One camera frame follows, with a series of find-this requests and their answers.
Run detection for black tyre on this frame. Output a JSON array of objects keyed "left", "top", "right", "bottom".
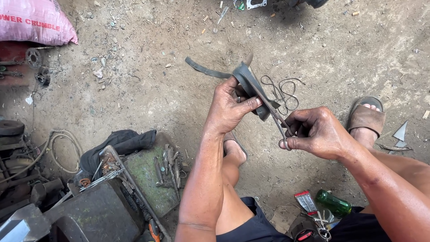
[{"left": 285, "top": 0, "right": 330, "bottom": 9}]

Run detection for dark metal toolbox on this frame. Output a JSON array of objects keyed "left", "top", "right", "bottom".
[{"left": 44, "top": 177, "right": 146, "bottom": 242}]

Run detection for person's leg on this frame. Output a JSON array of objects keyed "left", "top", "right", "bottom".
[
  {"left": 349, "top": 104, "right": 430, "bottom": 216},
  {"left": 216, "top": 139, "right": 256, "bottom": 236}
]

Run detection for person's left leg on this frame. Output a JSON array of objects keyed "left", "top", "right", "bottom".
[{"left": 216, "top": 139, "right": 256, "bottom": 236}]

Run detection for bunch of keys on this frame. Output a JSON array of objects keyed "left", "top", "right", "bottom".
[{"left": 311, "top": 211, "right": 333, "bottom": 241}]

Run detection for heap of rusty engine parts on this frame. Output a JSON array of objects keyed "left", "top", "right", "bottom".
[{"left": 0, "top": 119, "right": 65, "bottom": 220}]

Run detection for rusty metal scissors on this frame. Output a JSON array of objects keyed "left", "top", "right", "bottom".
[{"left": 257, "top": 96, "right": 298, "bottom": 152}]

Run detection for triangular metal shard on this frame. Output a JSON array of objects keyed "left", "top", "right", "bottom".
[{"left": 389, "top": 121, "right": 409, "bottom": 155}]

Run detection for red and white packet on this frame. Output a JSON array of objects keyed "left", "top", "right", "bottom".
[{"left": 294, "top": 190, "right": 319, "bottom": 216}]

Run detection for beige rubber hose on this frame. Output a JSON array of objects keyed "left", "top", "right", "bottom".
[{"left": 0, "top": 129, "right": 84, "bottom": 184}]

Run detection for black rubber tube strip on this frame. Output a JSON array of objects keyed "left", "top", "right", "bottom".
[{"left": 185, "top": 53, "right": 281, "bottom": 122}]

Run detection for thin black rubber trimmings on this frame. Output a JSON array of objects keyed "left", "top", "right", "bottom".
[{"left": 260, "top": 75, "right": 306, "bottom": 116}]

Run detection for red machine with sprocket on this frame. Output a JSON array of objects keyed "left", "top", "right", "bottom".
[{"left": 0, "top": 40, "right": 52, "bottom": 89}]

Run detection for thin metal blade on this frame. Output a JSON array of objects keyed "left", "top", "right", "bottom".
[{"left": 212, "top": 6, "right": 230, "bottom": 34}]

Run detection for brown cardboard piece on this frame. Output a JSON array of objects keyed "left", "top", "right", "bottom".
[{"left": 270, "top": 204, "right": 301, "bottom": 235}]

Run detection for dark blue shorts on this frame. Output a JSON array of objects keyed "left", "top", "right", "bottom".
[{"left": 216, "top": 197, "right": 393, "bottom": 242}]

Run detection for brown sandal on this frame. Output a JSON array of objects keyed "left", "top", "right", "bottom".
[
  {"left": 223, "top": 131, "right": 249, "bottom": 159},
  {"left": 347, "top": 95, "right": 386, "bottom": 138}
]

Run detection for grey metal plate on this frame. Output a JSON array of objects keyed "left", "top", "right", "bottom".
[{"left": 0, "top": 203, "right": 52, "bottom": 242}]

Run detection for pink woven sack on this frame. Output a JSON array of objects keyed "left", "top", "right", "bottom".
[{"left": 0, "top": 0, "right": 79, "bottom": 46}]

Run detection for dry brown leaf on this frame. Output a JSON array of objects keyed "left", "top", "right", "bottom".
[{"left": 376, "top": 143, "right": 413, "bottom": 152}]

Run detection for green glass bottle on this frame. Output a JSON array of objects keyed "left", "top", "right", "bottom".
[{"left": 315, "top": 189, "right": 353, "bottom": 218}]

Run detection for pile of rusty wrenches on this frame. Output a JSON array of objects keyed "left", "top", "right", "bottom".
[{"left": 153, "top": 144, "right": 187, "bottom": 201}]

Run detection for black cloth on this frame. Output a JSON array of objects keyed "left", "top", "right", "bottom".
[{"left": 79, "top": 129, "right": 157, "bottom": 177}]

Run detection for person's right leg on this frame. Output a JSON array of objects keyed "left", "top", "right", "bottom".
[{"left": 349, "top": 104, "right": 430, "bottom": 216}]

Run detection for long rusty metal bar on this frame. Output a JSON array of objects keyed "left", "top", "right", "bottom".
[{"left": 107, "top": 145, "right": 172, "bottom": 242}]

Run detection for mossy green metal lid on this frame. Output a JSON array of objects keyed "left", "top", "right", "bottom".
[{"left": 124, "top": 132, "right": 183, "bottom": 218}]

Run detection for person's left hand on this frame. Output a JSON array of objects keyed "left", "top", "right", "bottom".
[{"left": 205, "top": 76, "right": 263, "bottom": 134}]

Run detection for person's right hand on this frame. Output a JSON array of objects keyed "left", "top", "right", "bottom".
[{"left": 278, "top": 106, "right": 352, "bottom": 160}]

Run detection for white metal gasket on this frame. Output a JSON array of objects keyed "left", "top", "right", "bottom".
[{"left": 246, "top": 0, "right": 268, "bottom": 10}]

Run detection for black and red tool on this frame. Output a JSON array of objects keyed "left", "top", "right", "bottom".
[{"left": 291, "top": 220, "right": 321, "bottom": 242}]

